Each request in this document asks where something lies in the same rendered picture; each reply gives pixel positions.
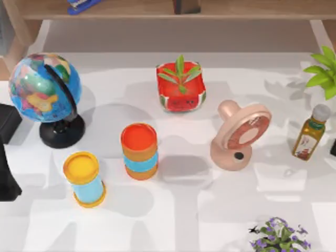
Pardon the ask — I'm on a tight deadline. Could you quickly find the blue stapler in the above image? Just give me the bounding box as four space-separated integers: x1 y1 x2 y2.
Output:
67 0 99 15

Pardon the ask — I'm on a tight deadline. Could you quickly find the wooden shelf unit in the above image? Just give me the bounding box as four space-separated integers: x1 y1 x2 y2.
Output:
0 0 336 81

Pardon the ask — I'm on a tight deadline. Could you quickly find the pink desk fan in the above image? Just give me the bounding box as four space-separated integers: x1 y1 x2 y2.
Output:
209 99 273 172

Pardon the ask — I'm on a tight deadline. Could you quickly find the bright green leafy plant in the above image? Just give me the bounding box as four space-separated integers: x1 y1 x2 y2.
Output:
303 46 336 101

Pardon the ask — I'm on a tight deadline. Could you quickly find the purple flower plant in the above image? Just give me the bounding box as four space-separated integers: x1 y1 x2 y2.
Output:
248 216 312 252

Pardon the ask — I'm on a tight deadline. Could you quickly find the watermelon plant pot with plant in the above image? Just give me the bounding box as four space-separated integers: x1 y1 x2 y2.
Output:
156 54 207 114

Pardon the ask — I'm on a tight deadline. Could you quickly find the brown book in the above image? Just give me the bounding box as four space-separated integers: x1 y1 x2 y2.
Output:
172 0 202 15

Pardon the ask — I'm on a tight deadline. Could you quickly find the blue globe on black stand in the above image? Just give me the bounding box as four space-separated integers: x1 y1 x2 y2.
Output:
8 53 87 149

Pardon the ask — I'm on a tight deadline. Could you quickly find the orange and blue ring stack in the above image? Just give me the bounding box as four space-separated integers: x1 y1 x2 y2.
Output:
120 122 160 182

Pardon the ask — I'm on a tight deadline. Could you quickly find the yellow and blue ring stack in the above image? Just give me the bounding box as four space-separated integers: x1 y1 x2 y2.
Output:
62 151 107 209

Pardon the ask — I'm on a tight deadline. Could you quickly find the yellow oil bottle grey cap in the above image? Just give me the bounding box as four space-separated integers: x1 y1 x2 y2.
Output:
292 103 332 161

